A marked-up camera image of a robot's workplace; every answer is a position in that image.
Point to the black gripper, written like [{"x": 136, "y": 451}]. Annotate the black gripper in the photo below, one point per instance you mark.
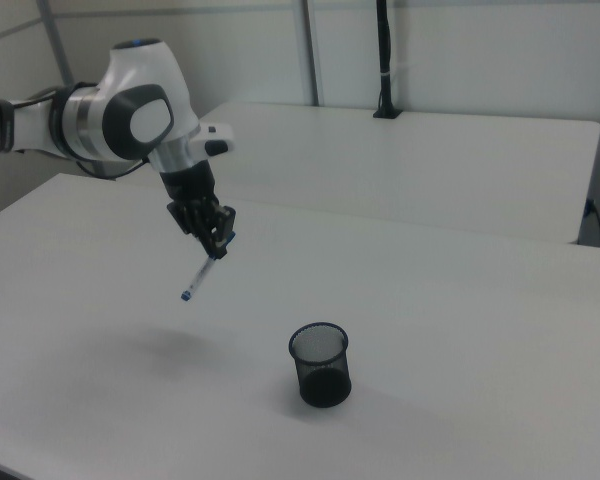
[{"x": 189, "y": 187}]

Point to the blue and white marker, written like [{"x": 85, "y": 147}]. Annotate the blue and white marker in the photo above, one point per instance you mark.
[{"x": 197, "y": 277}]

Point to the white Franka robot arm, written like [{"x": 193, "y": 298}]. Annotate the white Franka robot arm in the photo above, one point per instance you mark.
[{"x": 130, "y": 110}]

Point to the white background table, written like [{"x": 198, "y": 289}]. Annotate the white background table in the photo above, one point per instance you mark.
[{"x": 380, "y": 165}]

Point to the black mesh pen cup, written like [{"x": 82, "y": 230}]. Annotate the black mesh pen cup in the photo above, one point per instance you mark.
[{"x": 325, "y": 385}]

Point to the black pole with clamp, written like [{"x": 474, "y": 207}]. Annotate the black pole with clamp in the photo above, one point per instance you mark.
[{"x": 384, "y": 50}]

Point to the grey upright partition post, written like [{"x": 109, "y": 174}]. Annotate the grey upright partition post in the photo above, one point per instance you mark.
[{"x": 311, "y": 50}]

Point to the grey slanted partition post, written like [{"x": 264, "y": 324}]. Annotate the grey slanted partition post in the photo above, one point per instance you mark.
[{"x": 55, "y": 40}]

